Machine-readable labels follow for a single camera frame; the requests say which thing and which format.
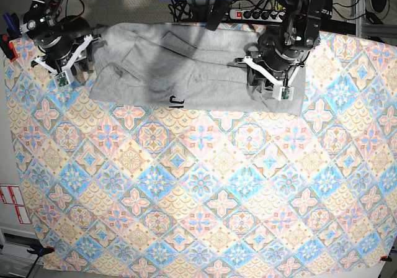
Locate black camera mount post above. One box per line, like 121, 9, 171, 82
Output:
205, 0, 231, 31

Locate grey T-shirt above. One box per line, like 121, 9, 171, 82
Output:
89, 23, 305, 115

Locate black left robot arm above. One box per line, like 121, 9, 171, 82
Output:
255, 0, 326, 73

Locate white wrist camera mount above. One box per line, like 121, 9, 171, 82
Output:
234, 54, 305, 102
31, 34, 101, 87

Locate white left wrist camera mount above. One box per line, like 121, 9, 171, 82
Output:
234, 54, 305, 102

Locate patterned tablecloth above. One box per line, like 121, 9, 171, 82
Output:
1, 33, 396, 277

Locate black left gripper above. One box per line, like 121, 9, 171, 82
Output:
257, 35, 309, 72

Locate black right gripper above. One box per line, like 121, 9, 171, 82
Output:
37, 35, 84, 67

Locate black orange table clamp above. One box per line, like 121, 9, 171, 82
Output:
1, 12, 20, 62

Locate red white label stickers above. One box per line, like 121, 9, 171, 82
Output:
1, 184, 31, 225

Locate white power strip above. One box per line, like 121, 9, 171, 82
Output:
229, 9, 285, 23

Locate black orange corner clamp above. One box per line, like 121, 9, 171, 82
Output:
27, 245, 55, 257

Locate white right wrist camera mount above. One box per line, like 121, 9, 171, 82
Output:
31, 34, 101, 87

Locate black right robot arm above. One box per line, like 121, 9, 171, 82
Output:
20, 0, 90, 71

